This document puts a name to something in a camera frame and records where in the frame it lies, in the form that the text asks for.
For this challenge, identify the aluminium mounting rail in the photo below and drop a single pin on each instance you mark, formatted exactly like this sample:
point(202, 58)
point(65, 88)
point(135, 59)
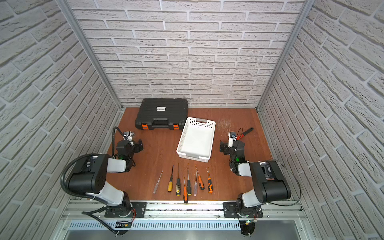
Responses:
point(215, 210)

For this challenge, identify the orange black handle screwdriver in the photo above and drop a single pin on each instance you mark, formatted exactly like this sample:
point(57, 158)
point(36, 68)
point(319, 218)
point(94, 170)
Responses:
point(210, 185)

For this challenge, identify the clear pink handle screwdriver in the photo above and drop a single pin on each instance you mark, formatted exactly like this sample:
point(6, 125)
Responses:
point(196, 184)

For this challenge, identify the small black clear object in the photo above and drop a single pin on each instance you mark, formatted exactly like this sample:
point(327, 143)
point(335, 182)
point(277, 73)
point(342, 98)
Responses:
point(128, 135)

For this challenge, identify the black yellow handle screwdriver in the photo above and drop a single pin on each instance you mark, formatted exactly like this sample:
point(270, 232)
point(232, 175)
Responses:
point(178, 183)

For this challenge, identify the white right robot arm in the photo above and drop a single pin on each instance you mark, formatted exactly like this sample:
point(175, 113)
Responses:
point(269, 183)

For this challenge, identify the black green handle screwdriver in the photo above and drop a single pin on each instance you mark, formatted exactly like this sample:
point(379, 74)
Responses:
point(189, 189)

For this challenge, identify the orange grey handle screwdriver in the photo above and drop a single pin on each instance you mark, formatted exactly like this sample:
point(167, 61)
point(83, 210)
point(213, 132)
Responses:
point(200, 181)

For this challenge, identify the red pipe wrench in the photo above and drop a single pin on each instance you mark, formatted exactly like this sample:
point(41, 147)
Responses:
point(244, 133)

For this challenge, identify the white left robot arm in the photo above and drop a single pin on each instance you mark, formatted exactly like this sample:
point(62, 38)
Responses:
point(86, 177)

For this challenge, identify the long orange handle screwdriver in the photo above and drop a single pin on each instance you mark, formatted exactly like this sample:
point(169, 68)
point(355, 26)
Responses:
point(185, 194)

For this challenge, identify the white perforated plastic bin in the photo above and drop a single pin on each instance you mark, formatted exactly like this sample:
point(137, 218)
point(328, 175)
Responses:
point(196, 141)

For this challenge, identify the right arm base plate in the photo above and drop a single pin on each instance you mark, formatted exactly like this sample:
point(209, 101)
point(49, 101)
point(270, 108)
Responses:
point(234, 210)

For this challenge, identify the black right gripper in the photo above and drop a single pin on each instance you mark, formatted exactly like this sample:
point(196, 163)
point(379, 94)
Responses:
point(226, 147)

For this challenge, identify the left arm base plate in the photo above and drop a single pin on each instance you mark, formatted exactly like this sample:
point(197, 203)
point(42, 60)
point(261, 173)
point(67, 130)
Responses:
point(126, 211)

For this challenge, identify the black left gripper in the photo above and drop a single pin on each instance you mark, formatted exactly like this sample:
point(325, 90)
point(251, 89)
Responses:
point(138, 145)

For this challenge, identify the black plastic tool case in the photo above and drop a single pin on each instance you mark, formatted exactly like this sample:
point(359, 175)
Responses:
point(162, 114)

